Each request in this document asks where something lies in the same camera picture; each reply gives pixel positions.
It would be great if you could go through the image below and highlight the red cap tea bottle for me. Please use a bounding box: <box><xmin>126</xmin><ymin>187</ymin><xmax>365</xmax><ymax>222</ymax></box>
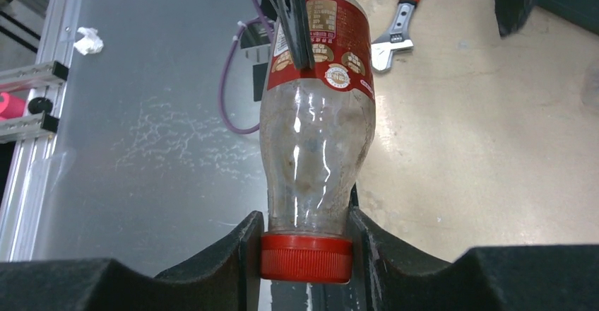
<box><xmin>259</xmin><ymin>0</ymin><xmax>376</xmax><ymax>283</ymax></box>

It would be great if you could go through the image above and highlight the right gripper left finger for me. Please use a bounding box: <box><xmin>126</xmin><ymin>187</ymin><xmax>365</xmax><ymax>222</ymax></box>
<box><xmin>1</xmin><ymin>211</ymin><xmax>263</xmax><ymax>310</ymax></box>

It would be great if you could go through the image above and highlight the red handle adjustable wrench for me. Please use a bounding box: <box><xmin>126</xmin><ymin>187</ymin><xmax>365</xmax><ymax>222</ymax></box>
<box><xmin>371</xmin><ymin>0</ymin><xmax>420</xmax><ymax>73</ymax></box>

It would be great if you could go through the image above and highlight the crumpled white paper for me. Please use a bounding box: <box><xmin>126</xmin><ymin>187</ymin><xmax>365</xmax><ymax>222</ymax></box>
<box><xmin>73</xmin><ymin>27</ymin><xmax>105</xmax><ymax>55</ymax></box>

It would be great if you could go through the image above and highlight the purple cable loop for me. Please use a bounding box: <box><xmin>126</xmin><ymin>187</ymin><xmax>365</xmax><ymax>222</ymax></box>
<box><xmin>218</xmin><ymin>0</ymin><xmax>277</xmax><ymax>136</ymax></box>

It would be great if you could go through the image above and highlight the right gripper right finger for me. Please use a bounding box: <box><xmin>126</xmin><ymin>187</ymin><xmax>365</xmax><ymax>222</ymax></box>
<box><xmin>348</xmin><ymin>208</ymin><xmax>598</xmax><ymax>310</ymax></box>

